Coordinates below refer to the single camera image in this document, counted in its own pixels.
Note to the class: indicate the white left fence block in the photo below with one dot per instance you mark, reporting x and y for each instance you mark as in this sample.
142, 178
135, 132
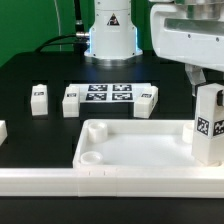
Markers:
3, 131

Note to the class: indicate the white marker base plate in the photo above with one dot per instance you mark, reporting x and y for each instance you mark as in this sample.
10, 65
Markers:
109, 93

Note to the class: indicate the white desk top tray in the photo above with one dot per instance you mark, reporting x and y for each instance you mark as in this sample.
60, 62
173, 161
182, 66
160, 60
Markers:
136, 143

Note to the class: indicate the white front fence rail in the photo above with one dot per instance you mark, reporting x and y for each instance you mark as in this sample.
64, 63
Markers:
151, 182

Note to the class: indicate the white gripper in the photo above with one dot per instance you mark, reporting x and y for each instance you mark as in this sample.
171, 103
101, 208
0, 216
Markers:
191, 32

